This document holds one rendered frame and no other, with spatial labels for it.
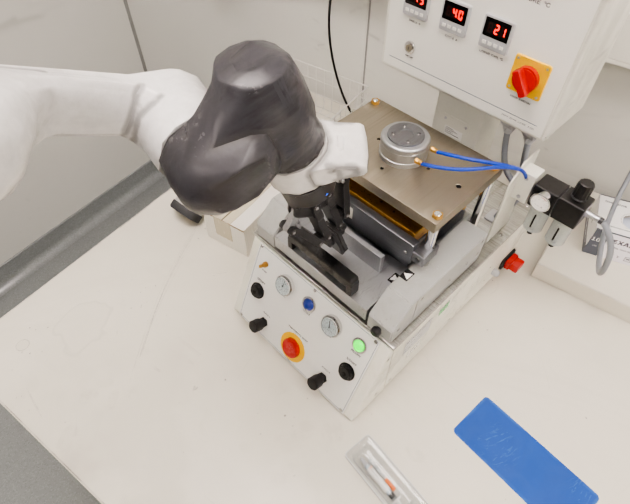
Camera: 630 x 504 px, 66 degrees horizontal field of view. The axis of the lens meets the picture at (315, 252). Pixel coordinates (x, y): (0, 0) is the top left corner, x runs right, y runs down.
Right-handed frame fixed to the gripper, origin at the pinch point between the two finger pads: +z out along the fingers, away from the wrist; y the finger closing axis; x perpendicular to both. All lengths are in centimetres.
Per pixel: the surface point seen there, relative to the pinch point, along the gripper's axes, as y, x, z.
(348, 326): 8.6, 8.6, 9.4
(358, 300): 4.8, 8.7, 4.1
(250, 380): 27.9, -2.0, 19.2
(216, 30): -40, -105, 37
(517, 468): 6, 42, 27
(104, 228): 40, -135, 95
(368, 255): -2.1, 4.8, 4.0
